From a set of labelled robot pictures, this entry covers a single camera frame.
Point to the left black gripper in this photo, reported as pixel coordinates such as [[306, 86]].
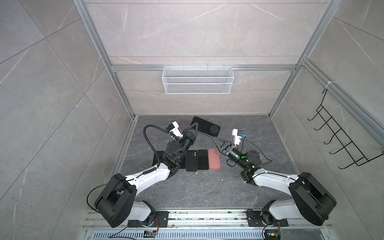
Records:
[[188, 136]]

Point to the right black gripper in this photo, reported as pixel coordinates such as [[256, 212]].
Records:
[[229, 147]]

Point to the black phone case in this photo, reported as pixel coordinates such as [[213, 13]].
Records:
[[192, 161]]

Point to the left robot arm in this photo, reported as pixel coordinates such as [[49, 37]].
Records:
[[116, 203]]

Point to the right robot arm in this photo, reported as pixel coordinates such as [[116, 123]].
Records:
[[310, 200]]

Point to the white wire mesh basket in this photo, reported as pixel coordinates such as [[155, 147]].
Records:
[[197, 80]]

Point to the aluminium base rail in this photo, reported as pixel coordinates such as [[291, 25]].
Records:
[[208, 224]]

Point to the black wire hook rack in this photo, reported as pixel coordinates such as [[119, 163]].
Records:
[[339, 134]]

